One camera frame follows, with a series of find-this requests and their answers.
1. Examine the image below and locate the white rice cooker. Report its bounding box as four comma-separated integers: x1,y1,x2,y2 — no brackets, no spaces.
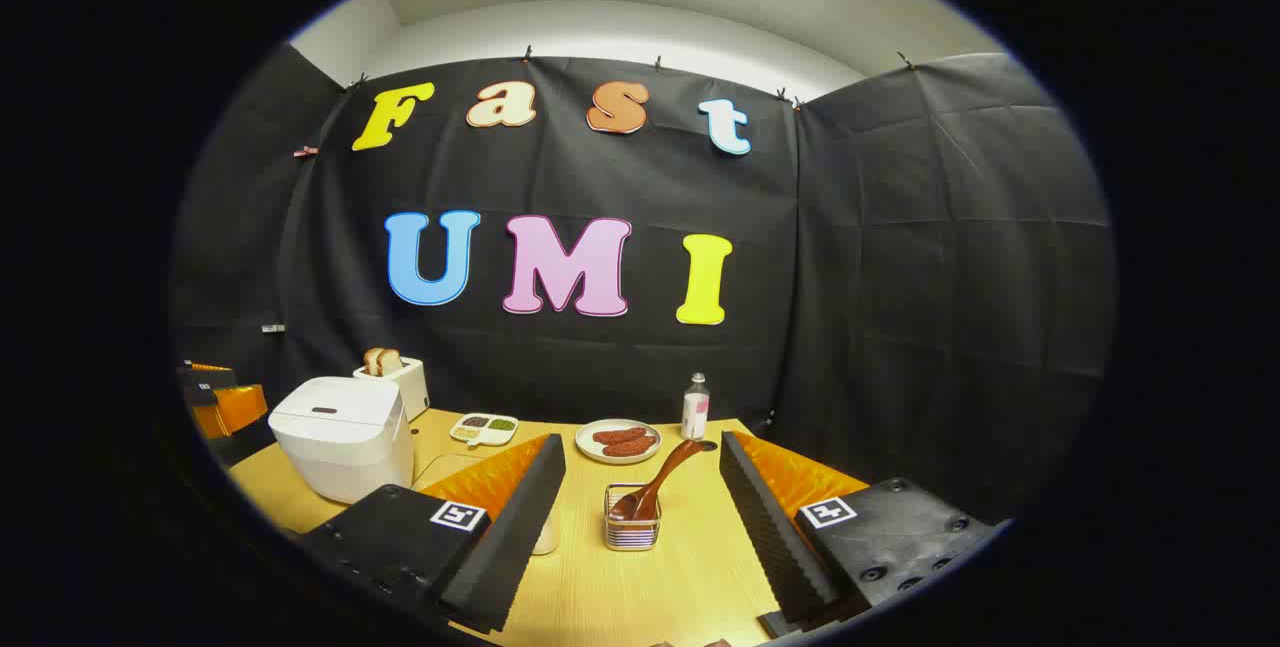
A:
268,376,416,505

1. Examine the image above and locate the black backdrop cloth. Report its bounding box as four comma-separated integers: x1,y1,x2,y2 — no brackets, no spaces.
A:
170,39,1118,528

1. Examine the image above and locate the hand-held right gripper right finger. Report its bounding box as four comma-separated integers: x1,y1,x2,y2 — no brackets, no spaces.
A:
718,430,1001,640

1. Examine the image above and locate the white divided grain dish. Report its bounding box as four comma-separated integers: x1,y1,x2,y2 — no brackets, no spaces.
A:
449,412,519,449

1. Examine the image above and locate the white toaster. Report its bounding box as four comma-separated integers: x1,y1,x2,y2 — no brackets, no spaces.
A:
353,357,431,423

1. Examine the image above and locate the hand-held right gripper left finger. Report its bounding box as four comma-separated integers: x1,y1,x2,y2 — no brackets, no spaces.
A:
300,432,567,636

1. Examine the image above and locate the clear bottle with pink label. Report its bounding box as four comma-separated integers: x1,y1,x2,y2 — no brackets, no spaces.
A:
681,372,711,442

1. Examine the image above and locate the metal wire chopstick holder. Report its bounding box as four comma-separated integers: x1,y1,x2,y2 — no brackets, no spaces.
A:
603,483,663,553

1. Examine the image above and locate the round white plate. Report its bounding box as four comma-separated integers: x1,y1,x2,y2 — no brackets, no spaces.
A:
575,418,663,466

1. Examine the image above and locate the clear plastic container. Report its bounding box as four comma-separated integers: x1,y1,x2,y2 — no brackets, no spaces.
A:
413,452,559,556

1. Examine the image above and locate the brown wooden spoon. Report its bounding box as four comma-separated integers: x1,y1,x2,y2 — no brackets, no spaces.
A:
608,439,719,523

